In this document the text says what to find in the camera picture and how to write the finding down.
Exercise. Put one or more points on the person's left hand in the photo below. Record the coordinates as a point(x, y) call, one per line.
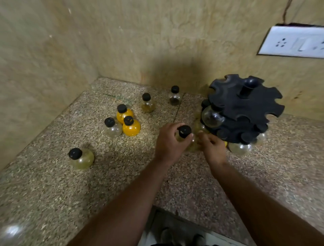
point(165, 147)

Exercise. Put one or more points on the person's right hand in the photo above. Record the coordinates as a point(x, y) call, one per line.
point(215, 152)

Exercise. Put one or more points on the person's right thumb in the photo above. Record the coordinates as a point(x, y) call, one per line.
point(201, 139)

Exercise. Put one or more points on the person's left thumb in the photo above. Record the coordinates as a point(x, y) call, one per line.
point(186, 145)

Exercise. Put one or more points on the round jar with pale contents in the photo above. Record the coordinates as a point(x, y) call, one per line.
point(184, 131)

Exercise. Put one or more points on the person's right forearm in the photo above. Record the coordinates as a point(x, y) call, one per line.
point(258, 210)

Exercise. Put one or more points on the person's left forearm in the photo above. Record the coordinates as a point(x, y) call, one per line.
point(126, 205)

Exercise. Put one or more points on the round jar with yellowish contents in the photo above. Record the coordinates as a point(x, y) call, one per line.
point(199, 127)

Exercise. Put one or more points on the empty clear round jar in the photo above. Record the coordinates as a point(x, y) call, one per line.
point(212, 118)

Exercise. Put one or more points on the round jar with whitish contents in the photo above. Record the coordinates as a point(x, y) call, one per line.
point(239, 148)
point(260, 138)

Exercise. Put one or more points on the round jar with dark contents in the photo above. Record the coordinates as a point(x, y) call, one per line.
point(175, 96)

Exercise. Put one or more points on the black revolving spice rack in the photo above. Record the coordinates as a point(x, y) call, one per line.
point(243, 106)

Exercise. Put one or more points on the round jar with brown contents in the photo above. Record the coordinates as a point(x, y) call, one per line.
point(147, 104)

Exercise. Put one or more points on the round jar with yellow powder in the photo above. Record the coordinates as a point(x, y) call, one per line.
point(123, 113)
point(131, 128)

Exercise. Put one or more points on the round jar with clear contents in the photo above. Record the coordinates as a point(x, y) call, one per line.
point(113, 128)

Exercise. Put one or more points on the person's left shoe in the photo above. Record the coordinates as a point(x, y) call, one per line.
point(167, 236)

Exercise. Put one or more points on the person's shoe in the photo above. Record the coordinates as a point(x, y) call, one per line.
point(198, 240)
point(167, 236)

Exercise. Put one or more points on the person's right shoe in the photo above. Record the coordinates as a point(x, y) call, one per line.
point(198, 240)

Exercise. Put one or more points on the round jar with green contents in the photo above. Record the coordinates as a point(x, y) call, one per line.
point(82, 159)

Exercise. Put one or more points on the white wall socket plate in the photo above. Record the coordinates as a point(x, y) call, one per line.
point(293, 41)

